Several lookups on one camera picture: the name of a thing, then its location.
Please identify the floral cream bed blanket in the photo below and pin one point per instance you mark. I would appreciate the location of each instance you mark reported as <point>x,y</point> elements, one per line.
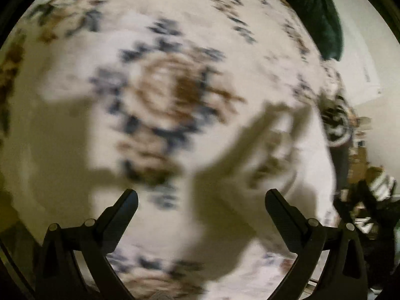
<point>200,106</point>

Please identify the striped white cloth pile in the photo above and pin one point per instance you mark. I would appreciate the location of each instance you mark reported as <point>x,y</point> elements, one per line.
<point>381,184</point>

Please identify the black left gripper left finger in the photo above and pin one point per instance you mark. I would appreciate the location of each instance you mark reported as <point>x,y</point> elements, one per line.
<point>59,275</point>

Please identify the dark green velvet pillow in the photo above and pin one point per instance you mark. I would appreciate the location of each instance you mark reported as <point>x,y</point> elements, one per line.
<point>321,19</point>

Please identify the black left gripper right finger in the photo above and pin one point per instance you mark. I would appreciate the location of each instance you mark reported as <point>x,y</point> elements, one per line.
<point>344,273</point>

